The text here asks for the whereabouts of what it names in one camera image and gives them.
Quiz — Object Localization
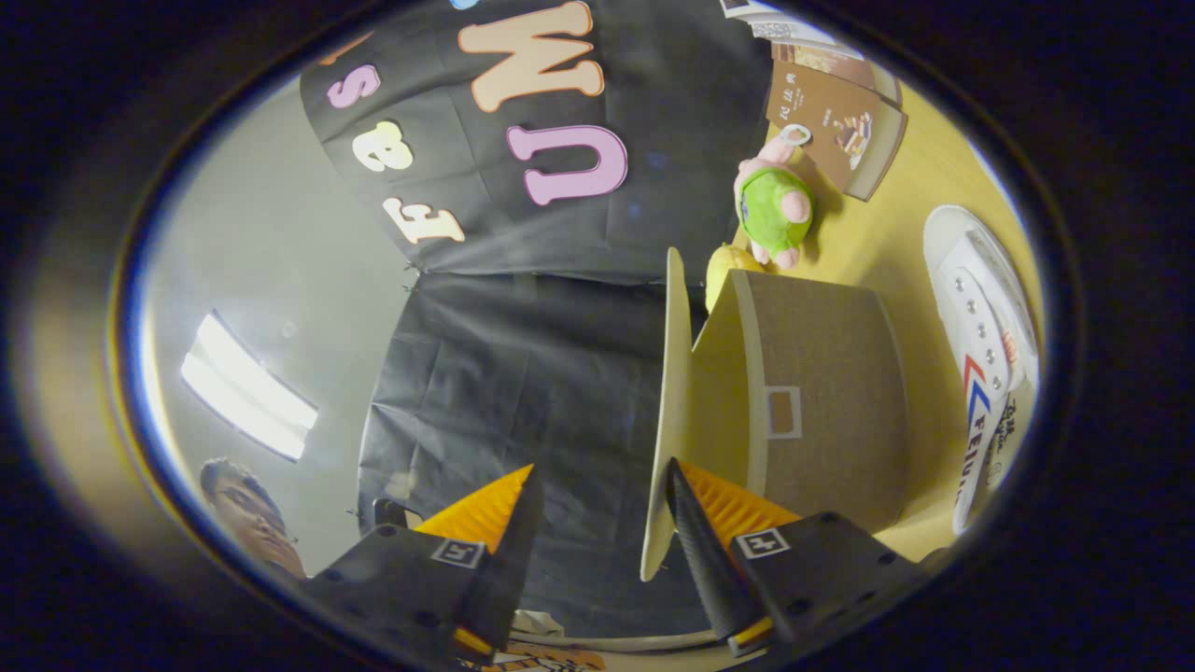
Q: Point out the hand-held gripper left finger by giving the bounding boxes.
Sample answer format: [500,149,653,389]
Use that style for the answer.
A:
[301,464,545,667]

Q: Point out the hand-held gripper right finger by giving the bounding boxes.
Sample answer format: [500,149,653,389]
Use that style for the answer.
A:
[663,457,927,660]

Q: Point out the brown fabric storage box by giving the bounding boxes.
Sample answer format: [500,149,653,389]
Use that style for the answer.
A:
[640,247,911,581]

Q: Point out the white shoe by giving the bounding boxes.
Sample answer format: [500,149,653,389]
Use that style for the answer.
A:
[922,203,1043,537]

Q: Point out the person's printed shirt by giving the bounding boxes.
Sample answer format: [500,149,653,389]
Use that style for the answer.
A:
[462,639,610,672]

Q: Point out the black backdrop cloth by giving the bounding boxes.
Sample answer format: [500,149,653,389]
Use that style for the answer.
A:
[299,0,776,640]

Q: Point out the yellow plush toy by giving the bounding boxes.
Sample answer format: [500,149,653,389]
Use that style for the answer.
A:
[705,243,766,314]

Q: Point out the ceiling light panel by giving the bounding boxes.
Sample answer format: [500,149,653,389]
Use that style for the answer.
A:
[180,313,318,463]

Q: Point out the pink green plush toy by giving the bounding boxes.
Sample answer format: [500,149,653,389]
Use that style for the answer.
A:
[733,124,815,270]

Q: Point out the brown illustrated book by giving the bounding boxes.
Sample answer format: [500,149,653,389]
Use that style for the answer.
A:
[766,58,908,202]

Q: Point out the white patterned book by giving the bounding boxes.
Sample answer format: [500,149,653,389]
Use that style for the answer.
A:
[747,19,865,62]

